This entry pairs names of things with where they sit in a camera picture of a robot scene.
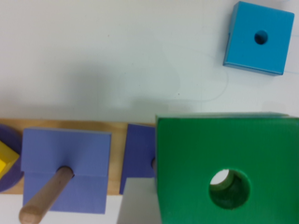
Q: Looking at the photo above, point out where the green square block with hole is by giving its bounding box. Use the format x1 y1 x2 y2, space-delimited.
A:
156 114 299 224

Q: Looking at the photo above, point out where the dark purple square block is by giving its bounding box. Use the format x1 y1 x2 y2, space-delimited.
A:
120 124 155 194

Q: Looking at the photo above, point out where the light purple square block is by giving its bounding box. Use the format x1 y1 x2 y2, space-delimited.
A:
21 127 111 214

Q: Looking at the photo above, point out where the blue square block with hole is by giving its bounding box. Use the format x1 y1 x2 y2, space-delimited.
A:
223 1 294 76

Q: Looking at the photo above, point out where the yellow block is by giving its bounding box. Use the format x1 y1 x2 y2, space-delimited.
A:
0 141 20 179

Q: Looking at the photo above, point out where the purple round block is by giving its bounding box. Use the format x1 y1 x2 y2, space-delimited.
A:
0 124 23 192

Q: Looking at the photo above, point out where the wooden peg base board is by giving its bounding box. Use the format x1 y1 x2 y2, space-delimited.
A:
0 119 157 196

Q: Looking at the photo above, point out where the middle wooden peg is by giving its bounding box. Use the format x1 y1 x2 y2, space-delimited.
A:
19 167 74 224

